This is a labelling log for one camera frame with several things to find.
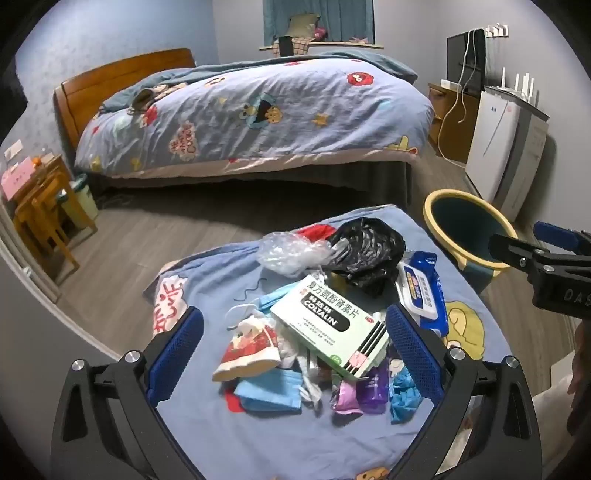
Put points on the black plastic bag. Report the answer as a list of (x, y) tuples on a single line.
[(364, 249)]

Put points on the wooden bed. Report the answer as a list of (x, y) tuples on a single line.
[(92, 87)]

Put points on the olive pillow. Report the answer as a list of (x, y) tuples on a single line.
[(302, 25)]

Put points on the wooden nightstand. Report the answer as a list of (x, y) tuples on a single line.
[(461, 138)]

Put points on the white wall outlet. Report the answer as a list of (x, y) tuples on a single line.
[(13, 150)]

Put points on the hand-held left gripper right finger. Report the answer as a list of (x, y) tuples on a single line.
[(413, 355)]

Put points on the black monitor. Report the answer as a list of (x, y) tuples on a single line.
[(457, 60)]

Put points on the person's right hand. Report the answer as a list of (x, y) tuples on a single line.
[(582, 376)]

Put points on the clear plastic bag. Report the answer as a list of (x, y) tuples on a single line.
[(286, 254)]

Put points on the blue wet wipes packet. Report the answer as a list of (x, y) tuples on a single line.
[(422, 295)]

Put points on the blue face mask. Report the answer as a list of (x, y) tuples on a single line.
[(268, 387), (270, 304)]

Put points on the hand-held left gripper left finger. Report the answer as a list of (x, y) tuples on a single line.
[(178, 355)]

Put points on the purple sachet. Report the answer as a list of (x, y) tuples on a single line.
[(373, 387)]

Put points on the small brown cloth item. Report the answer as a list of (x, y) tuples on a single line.
[(143, 99)]

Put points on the green and white medicine box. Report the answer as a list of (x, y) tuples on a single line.
[(323, 314)]

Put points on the white router with antennas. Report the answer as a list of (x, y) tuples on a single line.
[(505, 88)]

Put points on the pink sachet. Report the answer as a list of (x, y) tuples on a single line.
[(346, 397)]

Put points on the white power strip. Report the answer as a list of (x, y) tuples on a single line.
[(450, 83)]

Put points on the white cloth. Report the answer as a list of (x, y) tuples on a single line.
[(558, 415)]

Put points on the blue curtain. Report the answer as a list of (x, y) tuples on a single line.
[(341, 18)]

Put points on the blue glove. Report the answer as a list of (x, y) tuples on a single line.
[(404, 392)]

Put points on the wooden windowsill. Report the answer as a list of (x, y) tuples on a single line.
[(351, 45)]

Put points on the blue bin with yellow rim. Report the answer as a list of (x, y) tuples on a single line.
[(461, 230)]

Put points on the white wall hooks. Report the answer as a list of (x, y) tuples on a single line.
[(497, 31)]

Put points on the pink toy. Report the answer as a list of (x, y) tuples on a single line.
[(319, 32)]

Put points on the red white snack wrapper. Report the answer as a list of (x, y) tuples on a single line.
[(249, 346)]

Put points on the pink box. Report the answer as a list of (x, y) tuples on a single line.
[(16, 180)]

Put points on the wooden nesting side table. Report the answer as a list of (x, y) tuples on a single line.
[(41, 203)]

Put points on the white air purifier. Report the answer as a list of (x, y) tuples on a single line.
[(489, 147)]

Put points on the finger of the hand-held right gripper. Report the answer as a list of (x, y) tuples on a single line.
[(558, 235), (515, 251)]

